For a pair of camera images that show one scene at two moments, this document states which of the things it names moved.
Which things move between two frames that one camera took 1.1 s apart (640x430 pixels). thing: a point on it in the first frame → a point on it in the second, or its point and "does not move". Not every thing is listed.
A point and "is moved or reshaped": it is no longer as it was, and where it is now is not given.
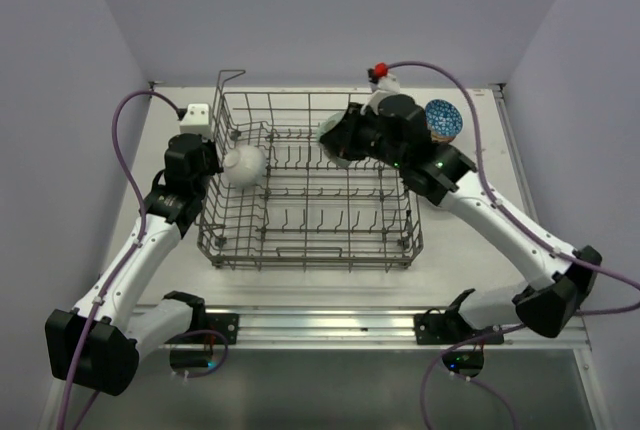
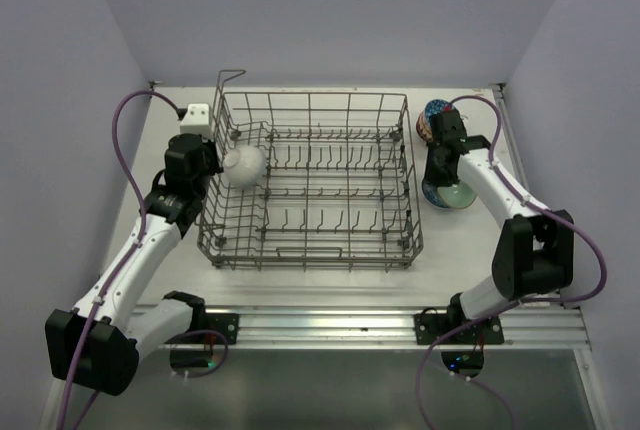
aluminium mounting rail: (369, 327) does not move
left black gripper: (209, 145) does not move
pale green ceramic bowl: (330, 126) is moved or reshaped
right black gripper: (342, 141) → (433, 176)
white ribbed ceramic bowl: (244, 166) does not move
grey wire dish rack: (310, 210) does not move
